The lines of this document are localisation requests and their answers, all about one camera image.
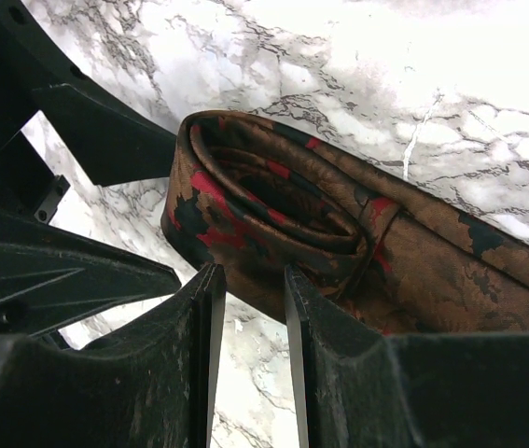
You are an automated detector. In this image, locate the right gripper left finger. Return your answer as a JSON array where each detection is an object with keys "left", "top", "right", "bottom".
[{"left": 0, "top": 264, "right": 226, "bottom": 447}]

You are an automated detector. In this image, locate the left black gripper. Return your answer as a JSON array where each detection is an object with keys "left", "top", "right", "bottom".
[{"left": 0, "top": 1, "right": 175, "bottom": 224}]

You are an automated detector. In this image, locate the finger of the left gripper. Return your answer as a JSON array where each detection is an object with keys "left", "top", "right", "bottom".
[{"left": 0, "top": 241, "right": 180, "bottom": 334}]

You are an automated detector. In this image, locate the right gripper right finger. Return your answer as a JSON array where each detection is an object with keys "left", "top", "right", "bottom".
[{"left": 285, "top": 266, "right": 529, "bottom": 447}]

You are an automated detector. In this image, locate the brown red patterned tie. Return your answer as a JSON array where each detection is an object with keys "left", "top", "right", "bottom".
[{"left": 161, "top": 111, "right": 529, "bottom": 333}]

